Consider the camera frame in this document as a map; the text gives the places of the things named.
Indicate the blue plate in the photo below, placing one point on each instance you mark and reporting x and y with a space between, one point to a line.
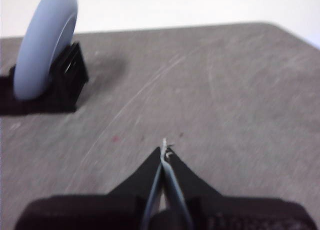
42 52

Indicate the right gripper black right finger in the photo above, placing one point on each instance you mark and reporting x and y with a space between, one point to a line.
185 180

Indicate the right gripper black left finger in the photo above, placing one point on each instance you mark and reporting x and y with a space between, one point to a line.
142 180

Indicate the black plate rack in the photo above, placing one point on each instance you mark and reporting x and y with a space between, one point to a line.
67 89

